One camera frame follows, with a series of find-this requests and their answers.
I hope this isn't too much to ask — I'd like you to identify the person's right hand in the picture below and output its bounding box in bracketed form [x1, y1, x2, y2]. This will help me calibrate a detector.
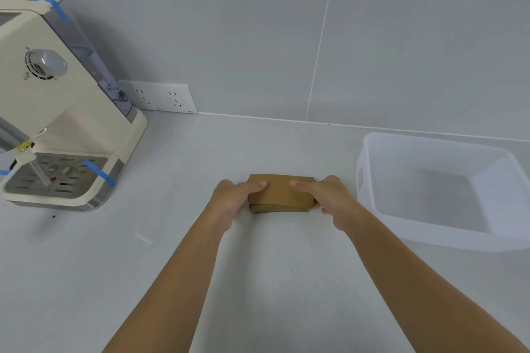
[289, 175, 367, 234]

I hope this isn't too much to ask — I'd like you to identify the metal steam wand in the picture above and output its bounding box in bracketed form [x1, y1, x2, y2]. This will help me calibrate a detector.
[0, 118, 54, 189]

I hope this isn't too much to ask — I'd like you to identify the cream espresso coffee machine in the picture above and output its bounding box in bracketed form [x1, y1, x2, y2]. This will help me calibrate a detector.
[0, 0, 148, 213]

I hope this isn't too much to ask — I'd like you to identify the stack of brown cardboard sleeves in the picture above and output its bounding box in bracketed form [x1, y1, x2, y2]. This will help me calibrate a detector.
[247, 174, 318, 215]

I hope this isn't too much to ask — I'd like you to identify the person's left forearm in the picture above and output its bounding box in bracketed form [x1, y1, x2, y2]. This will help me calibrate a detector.
[101, 209, 231, 353]

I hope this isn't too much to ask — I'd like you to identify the person's right forearm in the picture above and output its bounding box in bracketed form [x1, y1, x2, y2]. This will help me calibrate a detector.
[332, 205, 530, 353]

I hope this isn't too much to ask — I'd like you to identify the clear water tank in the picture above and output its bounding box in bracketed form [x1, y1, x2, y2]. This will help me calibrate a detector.
[43, 3, 133, 122]

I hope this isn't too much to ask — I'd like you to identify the grey round machine knob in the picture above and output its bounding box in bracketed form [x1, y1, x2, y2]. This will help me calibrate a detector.
[24, 48, 68, 81]

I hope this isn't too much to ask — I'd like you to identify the perforated metal drip tray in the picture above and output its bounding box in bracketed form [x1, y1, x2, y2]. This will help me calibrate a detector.
[4, 153, 125, 212]

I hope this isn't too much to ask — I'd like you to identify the white wall socket panel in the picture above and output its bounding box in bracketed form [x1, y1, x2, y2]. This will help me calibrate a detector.
[118, 80, 198, 115]

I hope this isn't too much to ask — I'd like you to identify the translucent white plastic bin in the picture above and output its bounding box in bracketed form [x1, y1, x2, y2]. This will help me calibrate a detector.
[356, 132, 530, 253]

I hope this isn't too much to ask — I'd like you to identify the yellow and white tag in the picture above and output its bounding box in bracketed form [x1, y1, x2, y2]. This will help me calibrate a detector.
[12, 128, 47, 156]

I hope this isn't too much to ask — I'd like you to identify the person's left hand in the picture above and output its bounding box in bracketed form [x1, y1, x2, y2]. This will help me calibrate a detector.
[209, 179, 268, 234]

